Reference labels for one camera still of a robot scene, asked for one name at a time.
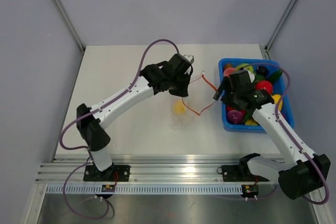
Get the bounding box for pink toy peach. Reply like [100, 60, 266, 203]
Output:
[223, 67, 237, 77]

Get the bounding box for aluminium rail base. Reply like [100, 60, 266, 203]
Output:
[35, 154, 318, 184]

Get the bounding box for clear zip top bag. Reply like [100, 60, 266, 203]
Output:
[171, 71, 217, 130]

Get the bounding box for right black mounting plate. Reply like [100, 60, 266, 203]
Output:
[216, 165, 269, 183]

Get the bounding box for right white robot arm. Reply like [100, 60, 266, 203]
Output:
[213, 70, 331, 205]

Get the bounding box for green toy cucumber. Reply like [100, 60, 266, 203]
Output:
[267, 69, 283, 84]

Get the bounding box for red toy apple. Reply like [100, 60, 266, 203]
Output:
[255, 80, 273, 94]

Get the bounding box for purple toy onion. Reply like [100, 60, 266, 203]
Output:
[226, 110, 244, 124]

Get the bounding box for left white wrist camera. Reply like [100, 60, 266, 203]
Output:
[183, 55, 194, 65]

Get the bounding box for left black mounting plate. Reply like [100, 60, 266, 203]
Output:
[83, 165, 131, 182]

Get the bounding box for brown toy fruit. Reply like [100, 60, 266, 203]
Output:
[223, 63, 233, 70]

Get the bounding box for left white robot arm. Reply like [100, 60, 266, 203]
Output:
[76, 54, 194, 182]

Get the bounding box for white slotted cable duct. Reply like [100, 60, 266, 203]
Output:
[46, 184, 243, 195]

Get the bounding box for blue plastic bin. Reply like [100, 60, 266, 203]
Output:
[218, 58, 295, 133]

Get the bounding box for dark toy avocado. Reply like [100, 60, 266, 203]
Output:
[256, 66, 269, 77]

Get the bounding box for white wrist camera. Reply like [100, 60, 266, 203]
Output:
[183, 55, 194, 65]
[245, 68, 256, 83]

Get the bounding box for black mounting plate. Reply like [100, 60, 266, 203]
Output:
[216, 165, 269, 183]
[83, 165, 131, 182]

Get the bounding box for green toy apple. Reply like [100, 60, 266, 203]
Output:
[236, 63, 254, 72]

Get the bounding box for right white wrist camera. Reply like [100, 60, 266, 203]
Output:
[245, 68, 256, 83]

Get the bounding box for yellow toy lemon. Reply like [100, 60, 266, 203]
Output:
[173, 100, 186, 115]

